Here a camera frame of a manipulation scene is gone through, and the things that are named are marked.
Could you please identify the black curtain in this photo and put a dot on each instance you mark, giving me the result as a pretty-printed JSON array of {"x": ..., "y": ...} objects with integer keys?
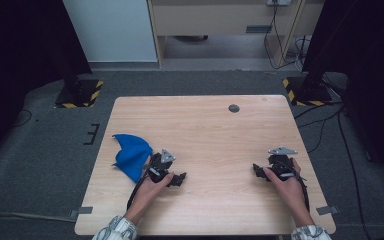
[
  {"x": 370, "y": 66},
  {"x": 16, "y": 60}
]

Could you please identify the black stand with striped base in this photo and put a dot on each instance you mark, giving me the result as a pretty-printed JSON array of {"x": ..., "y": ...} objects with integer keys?
[
  {"x": 80, "y": 95},
  {"x": 308, "y": 91}
]

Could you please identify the blue cloth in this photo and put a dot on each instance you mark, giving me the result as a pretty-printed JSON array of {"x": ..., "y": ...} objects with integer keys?
[{"x": 131, "y": 156}]

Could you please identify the person's right hand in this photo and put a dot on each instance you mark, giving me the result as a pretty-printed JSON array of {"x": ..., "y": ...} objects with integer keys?
[{"x": 293, "y": 195}]

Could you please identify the grey round table grommet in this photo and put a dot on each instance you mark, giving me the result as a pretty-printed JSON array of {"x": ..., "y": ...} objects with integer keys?
[{"x": 234, "y": 108}]

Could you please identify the person's left hand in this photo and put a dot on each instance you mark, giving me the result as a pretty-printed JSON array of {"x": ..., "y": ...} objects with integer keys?
[{"x": 146, "y": 196}]

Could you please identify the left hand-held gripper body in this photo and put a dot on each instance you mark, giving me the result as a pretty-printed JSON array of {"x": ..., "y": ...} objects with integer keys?
[{"x": 158, "y": 165}]

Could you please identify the light wooden desk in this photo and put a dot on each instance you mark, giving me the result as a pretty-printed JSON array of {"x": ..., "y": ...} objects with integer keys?
[{"x": 210, "y": 20}]

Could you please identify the white power strip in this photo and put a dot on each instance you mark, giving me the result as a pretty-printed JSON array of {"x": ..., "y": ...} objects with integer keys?
[{"x": 279, "y": 2}]

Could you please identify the grey tape strip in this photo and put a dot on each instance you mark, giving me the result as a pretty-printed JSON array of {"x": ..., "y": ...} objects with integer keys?
[
  {"x": 327, "y": 210},
  {"x": 83, "y": 210}
]

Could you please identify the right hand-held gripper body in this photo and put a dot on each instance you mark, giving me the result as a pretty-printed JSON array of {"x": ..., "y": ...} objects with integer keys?
[{"x": 281, "y": 165}]

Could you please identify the white cabinet panel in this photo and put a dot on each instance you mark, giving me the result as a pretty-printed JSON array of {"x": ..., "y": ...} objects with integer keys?
[{"x": 110, "y": 30}]

